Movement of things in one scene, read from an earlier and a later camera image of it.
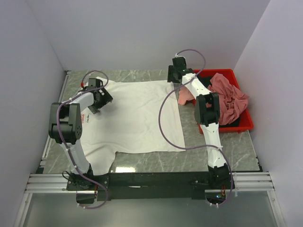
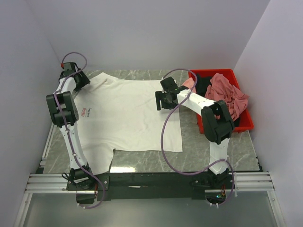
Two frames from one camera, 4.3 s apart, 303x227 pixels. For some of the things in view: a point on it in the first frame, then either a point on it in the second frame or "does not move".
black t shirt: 205,80 does not move
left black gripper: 106,99 → 85,81
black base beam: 184,186 does not move
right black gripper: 170,71 → 159,96
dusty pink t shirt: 233,102 does not move
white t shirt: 130,122 does not move
